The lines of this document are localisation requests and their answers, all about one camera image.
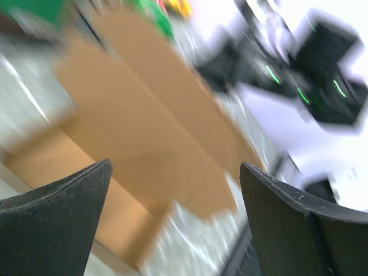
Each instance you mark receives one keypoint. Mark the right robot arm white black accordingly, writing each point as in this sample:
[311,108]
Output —
[295,83]

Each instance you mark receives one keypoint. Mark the brown cardboard box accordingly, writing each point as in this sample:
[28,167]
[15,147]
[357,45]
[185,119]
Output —
[154,118]

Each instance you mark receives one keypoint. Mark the yellow Lays chips bag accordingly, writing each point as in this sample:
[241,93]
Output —
[181,7]

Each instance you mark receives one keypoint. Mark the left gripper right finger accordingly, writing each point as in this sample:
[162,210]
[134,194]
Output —
[296,233]

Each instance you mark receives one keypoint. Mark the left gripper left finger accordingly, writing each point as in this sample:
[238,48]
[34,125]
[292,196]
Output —
[50,230]

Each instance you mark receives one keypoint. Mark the green Chuba chips bag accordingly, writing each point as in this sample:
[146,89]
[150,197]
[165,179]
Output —
[157,16]

